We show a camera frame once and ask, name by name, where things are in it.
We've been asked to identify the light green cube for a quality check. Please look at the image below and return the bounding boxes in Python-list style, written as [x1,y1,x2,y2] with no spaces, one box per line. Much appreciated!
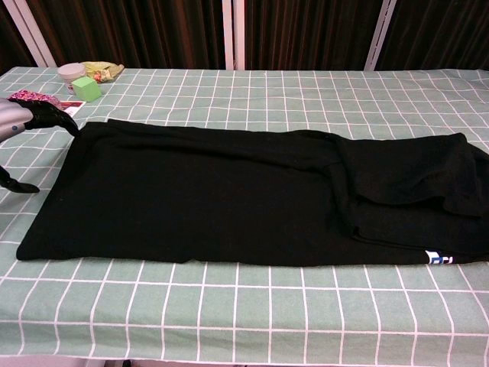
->
[71,76,103,103]

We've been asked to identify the pink patterned box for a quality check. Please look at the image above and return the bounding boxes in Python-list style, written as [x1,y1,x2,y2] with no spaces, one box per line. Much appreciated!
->
[8,89,62,112]

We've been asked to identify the white printed card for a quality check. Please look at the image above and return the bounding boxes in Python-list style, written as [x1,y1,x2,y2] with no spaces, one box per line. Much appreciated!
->
[57,101,86,116]

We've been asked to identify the white round jar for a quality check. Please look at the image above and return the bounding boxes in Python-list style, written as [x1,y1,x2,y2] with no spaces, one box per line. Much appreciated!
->
[57,63,86,96]

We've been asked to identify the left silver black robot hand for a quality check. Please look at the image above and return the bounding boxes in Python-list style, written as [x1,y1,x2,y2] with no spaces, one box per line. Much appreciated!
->
[0,97,80,194]

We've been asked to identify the yellow-green snack bag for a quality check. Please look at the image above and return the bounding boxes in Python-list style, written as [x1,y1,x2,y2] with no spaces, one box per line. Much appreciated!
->
[82,60,125,84]

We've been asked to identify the green white checked tablecloth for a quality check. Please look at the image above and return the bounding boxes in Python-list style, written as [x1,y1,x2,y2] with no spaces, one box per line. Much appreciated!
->
[0,67,489,362]

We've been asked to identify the black garment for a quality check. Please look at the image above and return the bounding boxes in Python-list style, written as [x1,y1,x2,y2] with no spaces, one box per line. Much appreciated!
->
[15,118,489,267]

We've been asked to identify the dark pleated curtain panel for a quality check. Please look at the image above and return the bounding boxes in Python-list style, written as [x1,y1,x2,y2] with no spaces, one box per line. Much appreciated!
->
[375,0,489,72]
[26,0,226,70]
[0,0,37,76]
[243,0,385,72]

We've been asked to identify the white frame post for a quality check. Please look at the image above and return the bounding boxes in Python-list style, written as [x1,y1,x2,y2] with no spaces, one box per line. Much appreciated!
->
[364,0,398,72]
[222,0,246,70]
[7,0,57,68]

